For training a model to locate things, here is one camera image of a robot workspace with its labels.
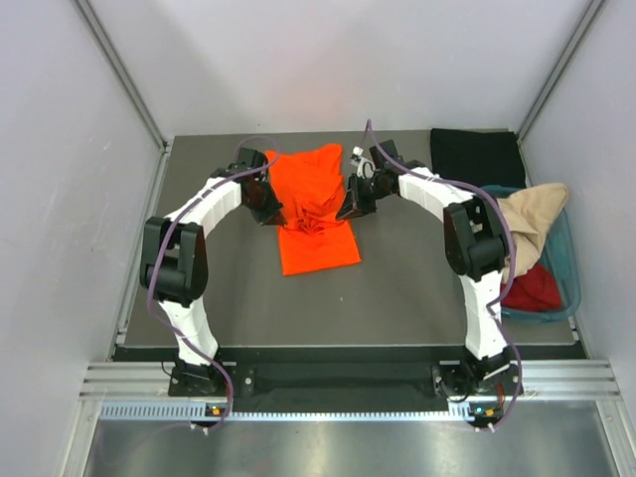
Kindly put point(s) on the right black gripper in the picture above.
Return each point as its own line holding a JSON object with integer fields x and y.
{"x": 351, "y": 207}

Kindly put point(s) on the slotted grey cable duct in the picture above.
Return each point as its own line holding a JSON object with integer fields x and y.
{"x": 200, "y": 411}

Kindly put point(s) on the orange t shirt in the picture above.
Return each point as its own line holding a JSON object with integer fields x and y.
{"x": 310, "y": 187}

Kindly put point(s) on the red t shirt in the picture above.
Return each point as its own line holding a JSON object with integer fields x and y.
{"x": 534, "y": 291}

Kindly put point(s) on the beige t shirt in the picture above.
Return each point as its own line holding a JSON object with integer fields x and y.
{"x": 530, "y": 214}

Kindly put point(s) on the folded black t shirt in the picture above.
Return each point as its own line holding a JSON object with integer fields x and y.
{"x": 478, "y": 158}

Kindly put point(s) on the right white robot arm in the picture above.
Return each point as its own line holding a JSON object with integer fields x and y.
{"x": 474, "y": 238}

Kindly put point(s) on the teal plastic laundry basket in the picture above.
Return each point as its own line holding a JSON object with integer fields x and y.
{"x": 559, "y": 259}

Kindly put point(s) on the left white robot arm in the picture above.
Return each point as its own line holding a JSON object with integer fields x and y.
{"x": 174, "y": 265}

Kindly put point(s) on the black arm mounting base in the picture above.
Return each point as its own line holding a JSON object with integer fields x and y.
{"x": 336, "y": 378}

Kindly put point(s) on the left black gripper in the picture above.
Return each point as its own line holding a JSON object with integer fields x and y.
{"x": 271, "y": 214}

